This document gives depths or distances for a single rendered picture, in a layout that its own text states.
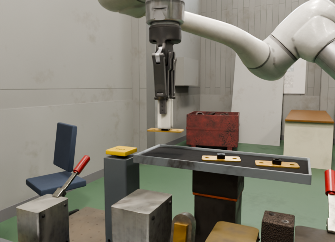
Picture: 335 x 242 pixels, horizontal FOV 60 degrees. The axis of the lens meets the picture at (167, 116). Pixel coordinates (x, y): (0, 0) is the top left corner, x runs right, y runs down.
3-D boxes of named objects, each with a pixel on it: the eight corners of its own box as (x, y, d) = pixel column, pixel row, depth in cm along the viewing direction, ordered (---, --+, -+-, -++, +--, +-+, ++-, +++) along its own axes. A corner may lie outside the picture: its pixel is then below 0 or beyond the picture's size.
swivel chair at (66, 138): (62, 209, 313) (59, 121, 303) (100, 220, 288) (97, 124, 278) (14, 232, 264) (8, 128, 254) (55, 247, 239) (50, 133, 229)
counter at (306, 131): (323, 145, 654) (325, 110, 646) (331, 171, 455) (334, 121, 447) (289, 142, 684) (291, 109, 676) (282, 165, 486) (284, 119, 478)
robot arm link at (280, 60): (234, 56, 106) (262, 27, 101) (255, 73, 119) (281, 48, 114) (254, 78, 98) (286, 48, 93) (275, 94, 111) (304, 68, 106)
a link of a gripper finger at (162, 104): (166, 91, 67) (163, 91, 64) (166, 113, 67) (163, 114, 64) (160, 91, 67) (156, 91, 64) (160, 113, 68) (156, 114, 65)
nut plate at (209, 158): (201, 161, 63) (201, 155, 63) (202, 156, 67) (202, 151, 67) (241, 162, 62) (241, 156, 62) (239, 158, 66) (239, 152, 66)
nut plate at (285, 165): (255, 166, 59) (255, 160, 59) (254, 161, 63) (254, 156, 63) (300, 169, 57) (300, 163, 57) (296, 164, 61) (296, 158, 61)
